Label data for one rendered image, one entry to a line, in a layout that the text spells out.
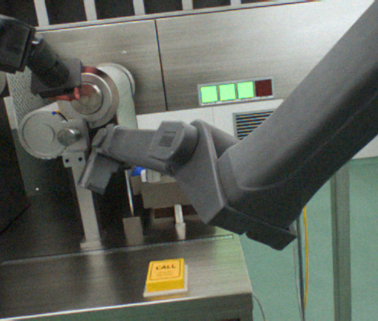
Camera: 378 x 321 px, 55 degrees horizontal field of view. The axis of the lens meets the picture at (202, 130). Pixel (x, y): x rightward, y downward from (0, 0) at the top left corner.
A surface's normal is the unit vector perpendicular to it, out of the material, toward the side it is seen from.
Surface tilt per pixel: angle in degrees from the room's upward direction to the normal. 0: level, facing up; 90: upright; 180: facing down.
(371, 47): 56
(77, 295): 0
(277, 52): 90
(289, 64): 90
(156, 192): 90
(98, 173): 82
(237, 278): 0
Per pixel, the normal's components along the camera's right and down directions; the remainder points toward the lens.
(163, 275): -0.11, -0.97
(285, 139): -0.77, -0.41
